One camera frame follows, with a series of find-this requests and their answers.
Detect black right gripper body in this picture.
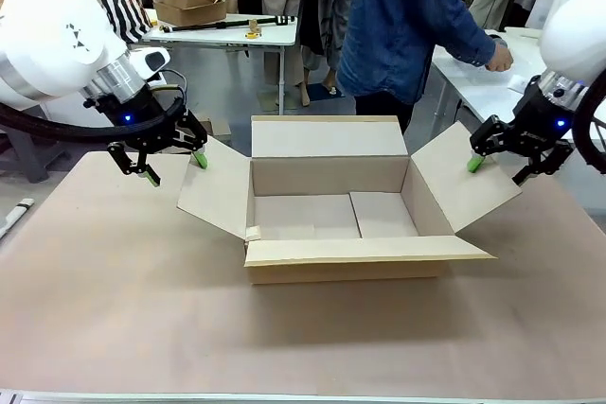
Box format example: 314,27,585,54
501,77,577,154

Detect large brown cardboard box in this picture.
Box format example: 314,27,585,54
176,114,524,286

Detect white paper sheet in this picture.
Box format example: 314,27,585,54
507,73,541,93

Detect long white work table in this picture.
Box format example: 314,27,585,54
429,27,577,140

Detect black white striped bag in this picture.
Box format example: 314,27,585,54
97,0,153,45

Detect white table with metal legs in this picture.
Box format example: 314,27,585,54
141,9,300,114

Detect white bar with black band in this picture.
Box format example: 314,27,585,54
0,197,35,240

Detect person's left forearm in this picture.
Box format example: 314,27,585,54
452,13,501,67

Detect long black pole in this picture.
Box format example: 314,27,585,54
159,15,295,34

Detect black right arm cable sleeve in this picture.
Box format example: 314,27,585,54
572,75,606,173

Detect person in denim shirt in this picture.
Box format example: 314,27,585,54
336,0,474,133

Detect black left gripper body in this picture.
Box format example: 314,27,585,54
83,84,190,152

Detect person's left hand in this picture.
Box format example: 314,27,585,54
486,37,516,74

